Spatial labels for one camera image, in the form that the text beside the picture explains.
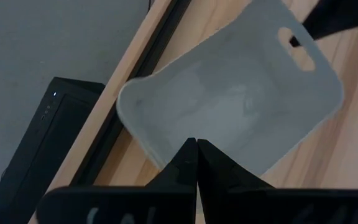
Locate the black metal table frame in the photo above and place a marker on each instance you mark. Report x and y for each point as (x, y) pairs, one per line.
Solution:
(163, 34)

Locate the grey plastic basket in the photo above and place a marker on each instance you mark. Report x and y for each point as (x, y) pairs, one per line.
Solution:
(228, 109)

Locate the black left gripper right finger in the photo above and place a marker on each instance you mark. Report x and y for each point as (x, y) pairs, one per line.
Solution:
(275, 208)

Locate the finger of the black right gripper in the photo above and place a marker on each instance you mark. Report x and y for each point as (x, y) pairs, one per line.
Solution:
(346, 15)

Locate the black computer tower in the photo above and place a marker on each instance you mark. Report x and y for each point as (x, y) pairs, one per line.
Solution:
(42, 140)

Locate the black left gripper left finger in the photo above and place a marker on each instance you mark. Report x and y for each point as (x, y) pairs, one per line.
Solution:
(120, 208)

